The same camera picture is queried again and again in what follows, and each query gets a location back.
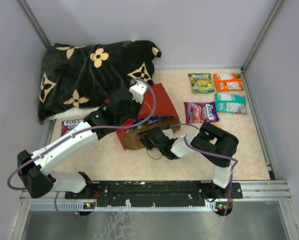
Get blue snack bag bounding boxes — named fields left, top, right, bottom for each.
left=128, top=116, right=168, bottom=132

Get red brown paper bag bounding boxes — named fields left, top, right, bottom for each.
left=115, top=83, right=182, bottom=161

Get purple snack packet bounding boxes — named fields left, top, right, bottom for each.
left=184, top=101, right=220, bottom=124
left=60, top=118, right=83, bottom=137

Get black floral pillow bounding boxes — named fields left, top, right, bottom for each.
left=37, top=40, right=162, bottom=124

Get green yellow snack packet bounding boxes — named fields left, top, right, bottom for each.
left=188, top=73, right=215, bottom=94

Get orange snack packet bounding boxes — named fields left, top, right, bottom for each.
left=213, top=73, right=244, bottom=92

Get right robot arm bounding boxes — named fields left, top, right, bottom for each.
left=137, top=122, right=239, bottom=198

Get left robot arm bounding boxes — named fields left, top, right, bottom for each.
left=17, top=84, right=147, bottom=199

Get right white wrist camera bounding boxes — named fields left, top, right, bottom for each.
left=162, top=128, right=174, bottom=139

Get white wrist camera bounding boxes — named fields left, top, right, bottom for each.
left=162, top=128, right=174, bottom=139
left=129, top=80, right=148, bottom=104

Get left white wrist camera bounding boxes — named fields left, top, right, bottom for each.
left=129, top=80, right=148, bottom=104

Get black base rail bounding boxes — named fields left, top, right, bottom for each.
left=65, top=180, right=243, bottom=208

